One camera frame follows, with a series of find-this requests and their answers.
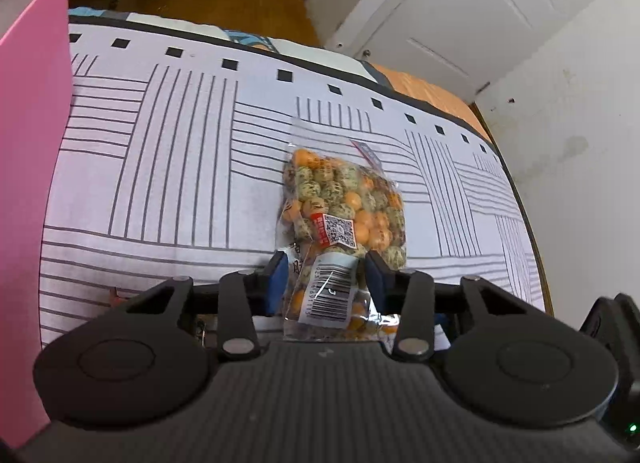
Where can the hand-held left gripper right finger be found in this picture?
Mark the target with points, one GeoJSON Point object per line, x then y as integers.
{"type": "Point", "coordinates": [375, 283]}

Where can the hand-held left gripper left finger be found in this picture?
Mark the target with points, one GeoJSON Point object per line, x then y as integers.
{"type": "Point", "coordinates": [277, 288]}

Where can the clear peanut bag barcode label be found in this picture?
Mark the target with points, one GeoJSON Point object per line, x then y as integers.
{"type": "Point", "coordinates": [325, 293]}

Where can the clear peanut bag red label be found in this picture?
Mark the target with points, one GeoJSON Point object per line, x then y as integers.
{"type": "Point", "coordinates": [340, 193]}

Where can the pink cardboard box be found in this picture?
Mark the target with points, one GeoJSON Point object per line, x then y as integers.
{"type": "Point", "coordinates": [30, 193]}

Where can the striped white bedsheet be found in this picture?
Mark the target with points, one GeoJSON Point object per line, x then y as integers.
{"type": "Point", "coordinates": [175, 193]}

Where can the orange mattress sheet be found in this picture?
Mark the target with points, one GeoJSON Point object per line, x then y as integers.
{"type": "Point", "coordinates": [430, 93]}

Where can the white door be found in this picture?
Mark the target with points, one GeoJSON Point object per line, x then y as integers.
{"type": "Point", "coordinates": [465, 8]}

